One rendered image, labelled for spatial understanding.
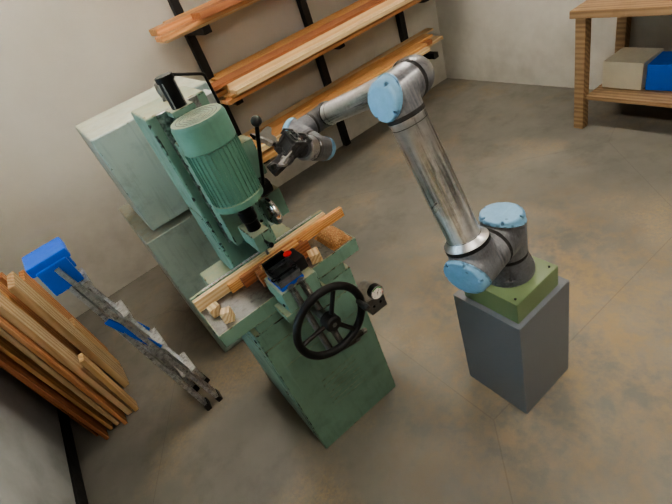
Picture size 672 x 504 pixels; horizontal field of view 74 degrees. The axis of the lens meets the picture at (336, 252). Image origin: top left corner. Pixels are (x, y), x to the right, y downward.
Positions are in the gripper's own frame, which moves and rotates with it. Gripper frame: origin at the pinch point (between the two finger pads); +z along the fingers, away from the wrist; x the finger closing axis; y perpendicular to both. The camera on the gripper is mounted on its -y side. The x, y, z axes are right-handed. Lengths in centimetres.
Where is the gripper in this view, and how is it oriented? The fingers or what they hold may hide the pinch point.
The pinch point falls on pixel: (262, 151)
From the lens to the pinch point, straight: 148.6
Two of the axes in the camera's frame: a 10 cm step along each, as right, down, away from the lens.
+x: 6.4, 7.2, -2.6
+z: -5.3, 1.7, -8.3
